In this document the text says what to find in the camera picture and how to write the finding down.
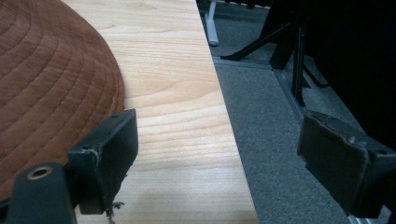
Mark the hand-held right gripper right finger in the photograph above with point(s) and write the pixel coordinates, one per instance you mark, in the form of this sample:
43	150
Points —
336	161

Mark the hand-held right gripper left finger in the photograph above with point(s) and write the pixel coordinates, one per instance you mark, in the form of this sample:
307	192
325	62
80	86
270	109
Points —
109	149

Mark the black curtain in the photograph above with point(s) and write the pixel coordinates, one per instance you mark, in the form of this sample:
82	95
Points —
351	56

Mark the black metal stand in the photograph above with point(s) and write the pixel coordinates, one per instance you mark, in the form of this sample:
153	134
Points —
289	46

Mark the white table leg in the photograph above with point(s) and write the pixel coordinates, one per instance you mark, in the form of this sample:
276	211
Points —
211	28

